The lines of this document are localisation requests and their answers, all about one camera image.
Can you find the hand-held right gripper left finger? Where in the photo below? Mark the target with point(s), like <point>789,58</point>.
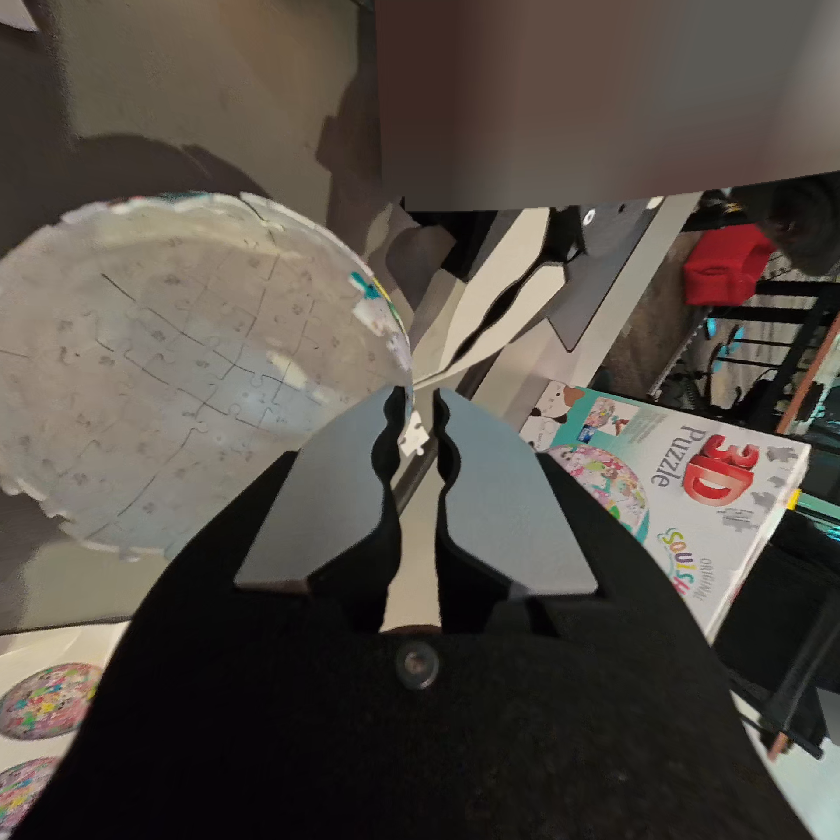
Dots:
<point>308,518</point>

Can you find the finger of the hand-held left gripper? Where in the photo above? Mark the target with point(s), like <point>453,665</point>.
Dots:
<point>505,262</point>
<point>525,308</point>

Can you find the teal puzzle box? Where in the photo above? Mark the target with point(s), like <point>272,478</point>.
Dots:
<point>689,492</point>

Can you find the folded puzzle instruction leaflet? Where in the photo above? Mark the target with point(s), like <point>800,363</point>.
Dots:
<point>52,656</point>

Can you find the black metal cart frame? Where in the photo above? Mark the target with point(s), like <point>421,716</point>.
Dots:
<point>794,310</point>

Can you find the white puzzle piece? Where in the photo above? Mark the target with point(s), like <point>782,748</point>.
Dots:
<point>413,436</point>

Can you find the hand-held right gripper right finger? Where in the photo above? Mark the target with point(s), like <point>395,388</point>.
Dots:
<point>518,518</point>

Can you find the colourful puzzle ball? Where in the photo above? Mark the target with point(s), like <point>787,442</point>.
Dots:
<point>164,361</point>

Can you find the red bag on floor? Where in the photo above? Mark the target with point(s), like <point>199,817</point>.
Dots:
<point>728,269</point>

